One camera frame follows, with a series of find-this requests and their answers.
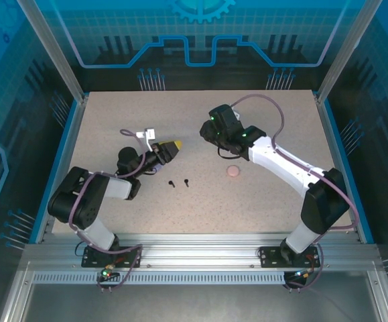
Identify blue table side strip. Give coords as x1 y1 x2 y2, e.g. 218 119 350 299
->
28 99 82 244
320 99 375 244

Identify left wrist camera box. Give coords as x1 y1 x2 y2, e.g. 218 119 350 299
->
136 127 157 152

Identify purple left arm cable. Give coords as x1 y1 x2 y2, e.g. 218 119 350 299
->
68 129 147 292

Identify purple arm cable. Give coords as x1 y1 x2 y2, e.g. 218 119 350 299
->
68 129 147 292
232 95 354 292

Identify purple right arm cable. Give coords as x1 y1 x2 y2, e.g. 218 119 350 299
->
232 95 354 292

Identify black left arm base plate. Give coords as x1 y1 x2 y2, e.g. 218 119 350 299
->
81 246 143 268

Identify aluminium mounting rail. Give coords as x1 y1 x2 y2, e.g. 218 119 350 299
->
19 233 384 273

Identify cable connector with light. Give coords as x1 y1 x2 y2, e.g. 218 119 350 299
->
292 268 315 281
99 266 119 282

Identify slotted cable duct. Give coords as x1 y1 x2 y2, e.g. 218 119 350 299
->
32 272 287 286

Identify aluminium frame post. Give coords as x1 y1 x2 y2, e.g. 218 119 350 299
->
16 0 89 103
316 0 384 103

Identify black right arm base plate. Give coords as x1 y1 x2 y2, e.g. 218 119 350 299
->
259 246 322 268

